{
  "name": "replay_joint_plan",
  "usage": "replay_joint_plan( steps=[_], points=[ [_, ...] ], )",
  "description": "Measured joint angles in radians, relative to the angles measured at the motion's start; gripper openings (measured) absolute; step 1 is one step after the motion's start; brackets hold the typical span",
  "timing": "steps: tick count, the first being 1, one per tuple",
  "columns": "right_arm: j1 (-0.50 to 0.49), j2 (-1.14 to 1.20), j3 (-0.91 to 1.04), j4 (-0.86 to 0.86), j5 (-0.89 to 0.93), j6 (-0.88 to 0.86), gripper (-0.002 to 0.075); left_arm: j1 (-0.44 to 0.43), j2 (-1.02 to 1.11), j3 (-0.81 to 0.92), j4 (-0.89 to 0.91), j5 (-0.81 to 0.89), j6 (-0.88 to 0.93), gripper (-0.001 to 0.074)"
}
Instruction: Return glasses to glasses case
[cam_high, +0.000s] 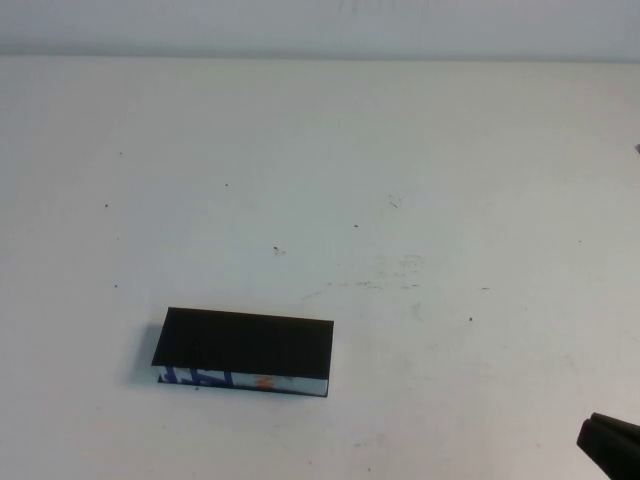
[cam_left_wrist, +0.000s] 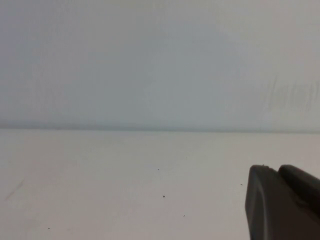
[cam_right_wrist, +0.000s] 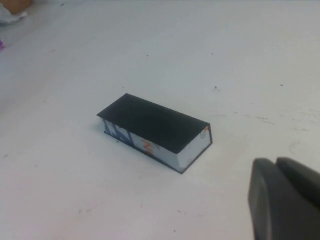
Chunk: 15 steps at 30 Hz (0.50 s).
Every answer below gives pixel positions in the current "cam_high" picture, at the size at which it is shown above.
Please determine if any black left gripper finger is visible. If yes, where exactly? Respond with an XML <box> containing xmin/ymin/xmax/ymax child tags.
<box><xmin>576</xmin><ymin>422</ymin><xmax>640</xmax><ymax>480</ymax></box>

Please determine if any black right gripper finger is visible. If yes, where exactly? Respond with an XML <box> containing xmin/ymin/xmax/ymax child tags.
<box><xmin>591</xmin><ymin>412</ymin><xmax>640</xmax><ymax>440</ymax></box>

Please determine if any black glasses case printed side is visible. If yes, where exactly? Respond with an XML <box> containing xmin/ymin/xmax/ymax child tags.
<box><xmin>151</xmin><ymin>306</ymin><xmax>335</xmax><ymax>399</ymax></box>

